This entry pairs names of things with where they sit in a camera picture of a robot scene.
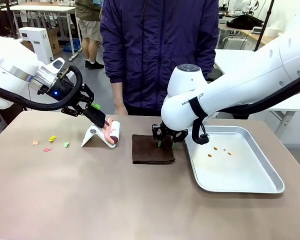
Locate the white paper roll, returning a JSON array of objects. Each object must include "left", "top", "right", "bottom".
[{"left": 266, "top": 24, "right": 280, "bottom": 36}]

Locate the person's right forearm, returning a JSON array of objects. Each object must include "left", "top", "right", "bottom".
[{"left": 111, "top": 81, "right": 126, "bottom": 103}]

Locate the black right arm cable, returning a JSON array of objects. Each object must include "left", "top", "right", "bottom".
[{"left": 189, "top": 71, "right": 300, "bottom": 146}]

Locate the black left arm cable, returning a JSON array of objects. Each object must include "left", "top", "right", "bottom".
[{"left": 0, "top": 65, "right": 84, "bottom": 112}]

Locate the person in khaki shorts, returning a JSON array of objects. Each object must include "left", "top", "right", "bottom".
[{"left": 74, "top": 0, "right": 106, "bottom": 70}]

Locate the pink handled lint roller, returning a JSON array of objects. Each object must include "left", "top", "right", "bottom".
[{"left": 82, "top": 107, "right": 122, "bottom": 146}]

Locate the black pole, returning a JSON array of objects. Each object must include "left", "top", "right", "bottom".
[{"left": 254, "top": 0, "right": 275, "bottom": 52}]

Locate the black bag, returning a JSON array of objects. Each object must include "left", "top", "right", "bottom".
[{"left": 226, "top": 14, "right": 265, "bottom": 30}]

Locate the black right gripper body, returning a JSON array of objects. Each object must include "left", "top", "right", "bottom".
[{"left": 163, "top": 124, "right": 176, "bottom": 137}]

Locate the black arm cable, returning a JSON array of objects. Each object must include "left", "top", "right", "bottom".
[
  {"left": 189, "top": 71, "right": 300, "bottom": 146},
  {"left": 0, "top": 65, "right": 84, "bottom": 112}
]

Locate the person in purple jacket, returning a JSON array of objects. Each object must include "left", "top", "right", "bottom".
[{"left": 99, "top": 0, "right": 220, "bottom": 117}]

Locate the wooden desk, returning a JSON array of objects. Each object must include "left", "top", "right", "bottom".
[{"left": 218, "top": 22, "right": 286, "bottom": 51}]

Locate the blue plastic bag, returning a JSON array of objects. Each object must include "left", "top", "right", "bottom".
[{"left": 63, "top": 38, "right": 82, "bottom": 55}]

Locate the cardboard box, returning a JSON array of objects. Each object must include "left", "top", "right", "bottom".
[{"left": 46, "top": 27, "right": 62, "bottom": 56}]

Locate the white table with thin legs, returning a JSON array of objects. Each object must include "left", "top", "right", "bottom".
[{"left": 9, "top": 1, "right": 77, "bottom": 62}]

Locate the person's right hand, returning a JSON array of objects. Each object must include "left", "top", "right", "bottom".
[{"left": 114, "top": 98, "right": 129, "bottom": 116}]

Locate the brown cloth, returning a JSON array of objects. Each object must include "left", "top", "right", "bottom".
[{"left": 131, "top": 134, "right": 176, "bottom": 166}]

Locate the white box appliance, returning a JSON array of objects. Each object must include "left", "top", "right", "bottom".
[{"left": 18, "top": 26, "right": 52, "bottom": 66}]

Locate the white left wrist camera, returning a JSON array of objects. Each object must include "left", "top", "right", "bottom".
[{"left": 47, "top": 57, "right": 66, "bottom": 76}]

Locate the silver metal tray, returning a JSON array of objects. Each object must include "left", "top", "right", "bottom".
[{"left": 184, "top": 125, "right": 286, "bottom": 194}]

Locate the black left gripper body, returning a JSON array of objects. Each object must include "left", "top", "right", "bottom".
[{"left": 37, "top": 74, "right": 83, "bottom": 101}]

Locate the white lint roller stand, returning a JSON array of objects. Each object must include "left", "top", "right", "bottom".
[{"left": 80, "top": 123, "right": 117, "bottom": 149}]

